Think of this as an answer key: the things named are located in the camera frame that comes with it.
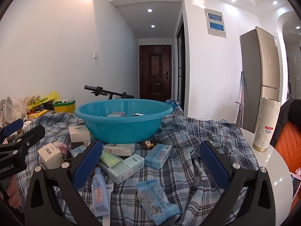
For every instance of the teal plastic basin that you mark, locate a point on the teal plastic basin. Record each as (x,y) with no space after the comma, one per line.
(122,129)

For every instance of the orange chair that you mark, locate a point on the orange chair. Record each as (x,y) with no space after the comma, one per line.
(289,146)

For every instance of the white wall switch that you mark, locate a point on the white wall switch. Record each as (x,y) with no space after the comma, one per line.
(95,54)

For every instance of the person's left hand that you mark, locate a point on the person's left hand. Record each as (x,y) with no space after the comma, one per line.
(14,193)

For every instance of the small light blue packet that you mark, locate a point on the small light blue packet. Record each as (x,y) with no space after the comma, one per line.
(78,150)

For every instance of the grey wall distribution panel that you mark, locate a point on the grey wall distribution panel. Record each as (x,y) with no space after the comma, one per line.
(215,23)

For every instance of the brown entrance door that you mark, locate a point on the brown entrance door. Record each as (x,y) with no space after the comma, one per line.
(155,75)

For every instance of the white desktop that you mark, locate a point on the white desktop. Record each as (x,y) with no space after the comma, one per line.
(270,174)

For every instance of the white pen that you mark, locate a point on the white pen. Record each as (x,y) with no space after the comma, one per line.
(198,169)

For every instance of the black jacket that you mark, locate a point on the black jacket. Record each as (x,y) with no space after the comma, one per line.
(290,113)

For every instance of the white floral vacuum flask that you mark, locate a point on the white floral vacuum flask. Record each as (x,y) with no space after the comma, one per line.
(265,127)

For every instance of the black framed glass door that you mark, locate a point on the black framed glass door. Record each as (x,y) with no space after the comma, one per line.
(181,70)

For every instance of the black bicycle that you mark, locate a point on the black bicycle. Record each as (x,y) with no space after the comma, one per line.
(103,90)

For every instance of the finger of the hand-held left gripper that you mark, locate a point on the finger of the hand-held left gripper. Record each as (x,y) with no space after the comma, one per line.
(13,127)
(30,136)

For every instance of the light blue long carton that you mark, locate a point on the light blue long carton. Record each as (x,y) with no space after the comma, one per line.
(125,169)

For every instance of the blue squeeze tube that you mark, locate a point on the blue squeeze tube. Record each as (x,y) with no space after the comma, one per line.
(100,193)

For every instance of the small brown figurine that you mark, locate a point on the small brown figurine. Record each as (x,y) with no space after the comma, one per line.
(147,144)

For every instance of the white barcode carton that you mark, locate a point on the white barcode carton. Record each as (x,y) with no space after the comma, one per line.
(50,156)
(80,134)

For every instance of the blue wet wipes packet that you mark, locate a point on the blue wet wipes packet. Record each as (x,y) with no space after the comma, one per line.
(155,202)

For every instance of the folded drying rack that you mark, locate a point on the folded drying rack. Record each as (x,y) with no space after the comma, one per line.
(241,98)

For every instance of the pale grey blue box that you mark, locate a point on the pale grey blue box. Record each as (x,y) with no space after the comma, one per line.
(116,114)

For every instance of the yellow bucket with green rim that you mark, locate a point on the yellow bucket with green rim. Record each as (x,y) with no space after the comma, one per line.
(63,108)

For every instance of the blue woven bag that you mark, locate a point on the blue woven bag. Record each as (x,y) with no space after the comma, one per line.
(175,103)

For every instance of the white and pink tissue pack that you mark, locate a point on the white and pink tissue pack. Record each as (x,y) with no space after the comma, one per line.
(118,149)

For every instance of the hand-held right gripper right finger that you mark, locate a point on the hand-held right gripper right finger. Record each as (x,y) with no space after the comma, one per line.
(214,167)

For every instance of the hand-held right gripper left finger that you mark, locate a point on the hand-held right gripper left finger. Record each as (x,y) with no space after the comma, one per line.
(87,167)

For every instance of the light green tube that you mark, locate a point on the light green tube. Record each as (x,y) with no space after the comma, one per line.
(109,159)

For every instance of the blue printed box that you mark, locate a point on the blue printed box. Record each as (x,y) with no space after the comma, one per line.
(157,155)

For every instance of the yellow plastic bag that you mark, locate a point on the yellow plastic bag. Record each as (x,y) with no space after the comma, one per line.
(47,98)

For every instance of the small black item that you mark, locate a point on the small black item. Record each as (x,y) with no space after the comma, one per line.
(138,114)

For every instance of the gold refrigerator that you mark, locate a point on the gold refrigerator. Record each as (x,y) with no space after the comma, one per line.
(254,75)

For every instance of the blue plaid cloth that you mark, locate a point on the blue plaid cloth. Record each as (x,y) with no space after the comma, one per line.
(188,134)

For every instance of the pink cartoon toy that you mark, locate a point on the pink cartoon toy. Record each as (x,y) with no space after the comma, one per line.
(298,172)

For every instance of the clear plastic bag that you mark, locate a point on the clear plastic bag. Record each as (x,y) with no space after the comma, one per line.
(14,108)

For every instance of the yellow snack packet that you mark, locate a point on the yellow snack packet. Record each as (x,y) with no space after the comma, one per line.
(37,114)

